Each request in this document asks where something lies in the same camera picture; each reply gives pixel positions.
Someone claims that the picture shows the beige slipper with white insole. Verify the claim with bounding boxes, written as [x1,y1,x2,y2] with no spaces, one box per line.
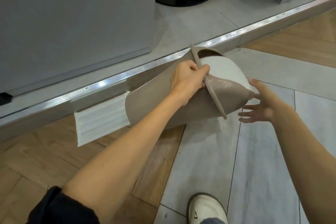
[190,45,260,120]
[124,72,219,130]

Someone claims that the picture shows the person's right forearm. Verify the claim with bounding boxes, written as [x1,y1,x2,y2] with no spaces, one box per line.
[270,93,336,199]

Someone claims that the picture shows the person's left hand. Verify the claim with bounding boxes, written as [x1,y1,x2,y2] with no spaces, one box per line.
[171,60,211,106]

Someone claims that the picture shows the person's right hand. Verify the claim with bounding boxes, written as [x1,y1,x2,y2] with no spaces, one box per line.
[237,78,278,124]

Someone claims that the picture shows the white shoe with beige sole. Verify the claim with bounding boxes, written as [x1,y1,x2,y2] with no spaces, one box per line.
[187,193,229,224]

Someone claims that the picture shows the person's left forearm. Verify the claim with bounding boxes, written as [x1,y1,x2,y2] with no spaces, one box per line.
[62,89,190,224]

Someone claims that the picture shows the blue jeans leg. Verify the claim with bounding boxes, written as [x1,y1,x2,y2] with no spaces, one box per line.
[202,217,224,224]

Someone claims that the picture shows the dark sleeve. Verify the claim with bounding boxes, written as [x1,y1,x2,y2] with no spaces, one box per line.
[26,185,101,224]

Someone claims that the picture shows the large grey cabinet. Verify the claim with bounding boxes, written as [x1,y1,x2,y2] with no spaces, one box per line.
[0,0,157,96]

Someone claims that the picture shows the small black object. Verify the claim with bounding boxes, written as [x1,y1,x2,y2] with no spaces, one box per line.
[0,92,13,106]

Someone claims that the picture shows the white ribbed pad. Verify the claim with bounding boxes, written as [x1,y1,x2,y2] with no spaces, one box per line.
[74,92,131,148]

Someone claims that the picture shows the metal step edge trim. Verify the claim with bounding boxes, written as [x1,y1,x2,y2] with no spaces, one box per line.
[0,0,336,127]

